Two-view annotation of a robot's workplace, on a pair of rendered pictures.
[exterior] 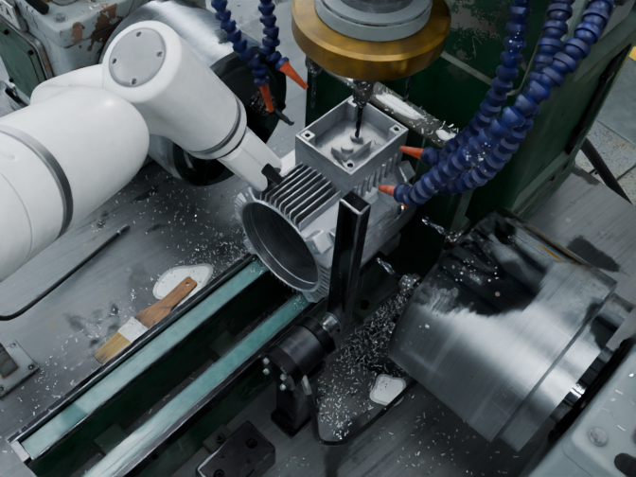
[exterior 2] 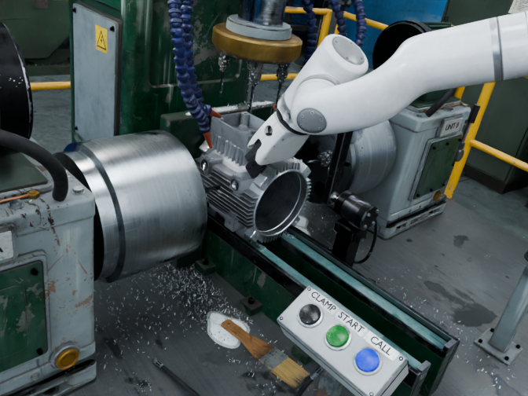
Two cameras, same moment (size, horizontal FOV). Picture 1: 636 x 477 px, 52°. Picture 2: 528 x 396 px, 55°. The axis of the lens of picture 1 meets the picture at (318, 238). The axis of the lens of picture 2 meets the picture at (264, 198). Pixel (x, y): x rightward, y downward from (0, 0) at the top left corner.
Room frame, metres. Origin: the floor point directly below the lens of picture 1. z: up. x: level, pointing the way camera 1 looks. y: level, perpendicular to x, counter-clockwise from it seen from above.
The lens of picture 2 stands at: (0.53, 1.01, 1.52)
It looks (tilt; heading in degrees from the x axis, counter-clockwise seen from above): 28 degrees down; 273
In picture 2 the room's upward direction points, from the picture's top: 10 degrees clockwise
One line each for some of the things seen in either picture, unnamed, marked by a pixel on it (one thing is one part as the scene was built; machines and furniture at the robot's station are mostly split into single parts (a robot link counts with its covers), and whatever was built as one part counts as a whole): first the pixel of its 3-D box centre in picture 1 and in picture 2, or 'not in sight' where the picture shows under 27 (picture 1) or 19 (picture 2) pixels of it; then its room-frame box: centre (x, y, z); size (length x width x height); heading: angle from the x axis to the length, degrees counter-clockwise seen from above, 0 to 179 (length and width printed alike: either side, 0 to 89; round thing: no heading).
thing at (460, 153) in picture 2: not in sight; (455, 132); (0.07, -0.51, 1.07); 0.08 x 0.07 x 0.20; 140
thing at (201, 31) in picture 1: (174, 79); (100, 210); (0.85, 0.26, 1.04); 0.37 x 0.25 x 0.25; 50
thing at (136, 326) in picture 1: (150, 320); (262, 350); (0.52, 0.27, 0.80); 0.21 x 0.05 x 0.01; 147
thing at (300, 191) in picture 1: (326, 208); (250, 184); (0.62, -0.01, 1.02); 0.20 x 0.19 x 0.19; 141
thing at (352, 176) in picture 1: (350, 150); (244, 138); (0.65, -0.03, 1.11); 0.12 x 0.11 x 0.07; 141
